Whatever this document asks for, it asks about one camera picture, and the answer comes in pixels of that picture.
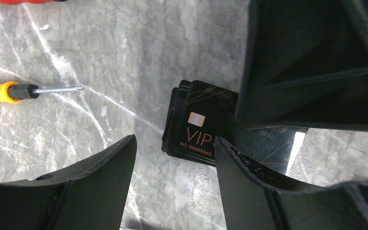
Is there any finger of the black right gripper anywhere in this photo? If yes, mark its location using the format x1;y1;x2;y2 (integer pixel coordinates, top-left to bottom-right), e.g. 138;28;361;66
235;0;368;131

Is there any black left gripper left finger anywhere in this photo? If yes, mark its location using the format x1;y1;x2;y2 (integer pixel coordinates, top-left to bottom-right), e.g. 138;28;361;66
0;135;137;230

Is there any orange handle screwdriver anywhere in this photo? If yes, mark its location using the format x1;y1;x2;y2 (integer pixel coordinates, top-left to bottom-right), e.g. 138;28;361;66
0;81;83;104

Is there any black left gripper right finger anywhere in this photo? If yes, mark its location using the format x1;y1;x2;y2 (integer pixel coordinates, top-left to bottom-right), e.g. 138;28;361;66
214;137;368;230

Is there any black card wallet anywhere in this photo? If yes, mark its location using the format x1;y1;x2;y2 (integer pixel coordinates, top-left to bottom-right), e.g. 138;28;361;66
161;80;238;166

